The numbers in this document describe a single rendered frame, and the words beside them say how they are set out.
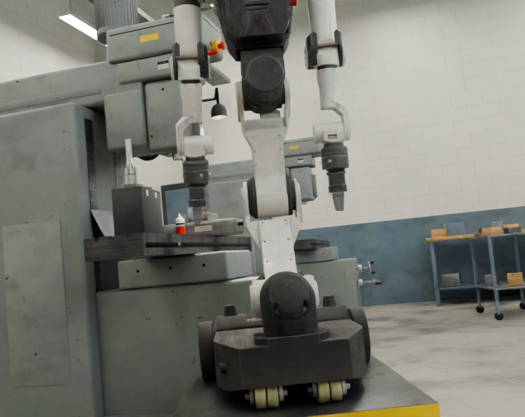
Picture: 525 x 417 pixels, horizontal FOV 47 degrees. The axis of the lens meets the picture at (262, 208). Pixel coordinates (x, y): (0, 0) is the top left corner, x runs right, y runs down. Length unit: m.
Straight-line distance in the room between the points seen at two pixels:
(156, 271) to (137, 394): 0.52
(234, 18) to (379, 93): 7.45
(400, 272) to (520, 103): 2.88
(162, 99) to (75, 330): 1.06
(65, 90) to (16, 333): 1.11
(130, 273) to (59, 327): 0.38
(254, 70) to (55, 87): 1.40
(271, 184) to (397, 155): 7.16
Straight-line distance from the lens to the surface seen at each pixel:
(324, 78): 2.03
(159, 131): 2.73
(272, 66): 1.84
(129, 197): 2.34
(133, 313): 2.69
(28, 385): 2.92
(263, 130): 2.03
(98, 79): 2.92
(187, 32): 2.05
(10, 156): 2.96
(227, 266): 2.50
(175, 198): 9.87
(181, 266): 2.56
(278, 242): 1.99
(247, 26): 1.94
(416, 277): 9.02
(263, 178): 2.02
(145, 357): 2.69
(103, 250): 2.21
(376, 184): 9.10
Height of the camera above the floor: 0.79
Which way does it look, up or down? 5 degrees up
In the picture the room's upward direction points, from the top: 5 degrees counter-clockwise
